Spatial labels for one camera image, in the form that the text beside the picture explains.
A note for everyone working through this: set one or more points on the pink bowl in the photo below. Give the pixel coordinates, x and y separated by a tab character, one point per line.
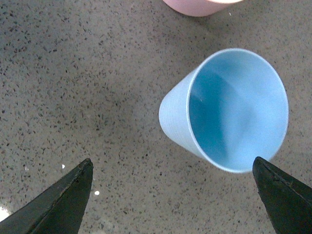
199	8

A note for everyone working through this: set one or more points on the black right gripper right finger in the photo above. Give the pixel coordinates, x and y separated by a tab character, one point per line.
287	200

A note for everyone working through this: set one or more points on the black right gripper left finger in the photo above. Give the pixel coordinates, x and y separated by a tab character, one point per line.
57	210

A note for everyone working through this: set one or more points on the blue cup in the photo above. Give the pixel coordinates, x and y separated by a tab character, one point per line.
228	111

